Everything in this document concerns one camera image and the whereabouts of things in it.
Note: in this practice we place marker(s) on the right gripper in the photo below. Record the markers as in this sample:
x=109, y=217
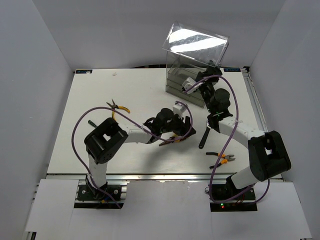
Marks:
x=211, y=70

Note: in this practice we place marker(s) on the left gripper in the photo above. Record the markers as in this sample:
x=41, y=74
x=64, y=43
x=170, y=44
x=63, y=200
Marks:
x=183, y=129

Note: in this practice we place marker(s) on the yellow long nose pliers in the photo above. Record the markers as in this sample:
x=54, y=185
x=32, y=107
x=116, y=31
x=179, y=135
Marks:
x=173, y=139

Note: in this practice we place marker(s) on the black handle adjustable wrench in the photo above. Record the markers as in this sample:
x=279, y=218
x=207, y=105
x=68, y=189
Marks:
x=204, y=138

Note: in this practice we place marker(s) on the clear plastic drawer organizer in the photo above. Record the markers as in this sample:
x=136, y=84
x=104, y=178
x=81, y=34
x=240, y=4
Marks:
x=188, y=51

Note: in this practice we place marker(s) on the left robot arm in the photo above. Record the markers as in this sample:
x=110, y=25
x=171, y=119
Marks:
x=107, y=138

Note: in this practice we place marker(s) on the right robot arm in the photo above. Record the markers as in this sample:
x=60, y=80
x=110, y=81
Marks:
x=267, y=153

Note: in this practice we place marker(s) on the blue label sticker right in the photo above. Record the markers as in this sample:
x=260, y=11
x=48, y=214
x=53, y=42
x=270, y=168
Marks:
x=231, y=69

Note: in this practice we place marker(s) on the blue label sticker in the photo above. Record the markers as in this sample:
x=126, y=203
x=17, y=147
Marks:
x=83, y=71
x=231, y=69

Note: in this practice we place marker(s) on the orange black cutting pliers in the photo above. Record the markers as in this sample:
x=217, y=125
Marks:
x=224, y=157

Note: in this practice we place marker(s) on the yellow small needle pliers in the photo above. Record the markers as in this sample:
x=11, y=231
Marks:
x=114, y=106

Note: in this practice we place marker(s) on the blue label sticker left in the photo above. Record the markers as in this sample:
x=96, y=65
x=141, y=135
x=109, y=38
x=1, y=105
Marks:
x=83, y=71

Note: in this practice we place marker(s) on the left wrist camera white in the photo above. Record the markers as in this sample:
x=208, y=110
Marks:
x=179, y=109

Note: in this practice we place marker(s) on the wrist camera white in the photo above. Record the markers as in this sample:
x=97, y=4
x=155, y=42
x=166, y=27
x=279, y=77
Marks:
x=179, y=109
x=190, y=85

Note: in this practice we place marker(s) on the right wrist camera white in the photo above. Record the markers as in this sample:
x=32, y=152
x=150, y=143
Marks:
x=190, y=85

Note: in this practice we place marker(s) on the aluminium table front rail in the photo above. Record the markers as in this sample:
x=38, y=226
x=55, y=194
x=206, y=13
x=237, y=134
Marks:
x=135, y=177

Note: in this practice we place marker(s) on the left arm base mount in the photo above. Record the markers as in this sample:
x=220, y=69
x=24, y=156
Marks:
x=85, y=198

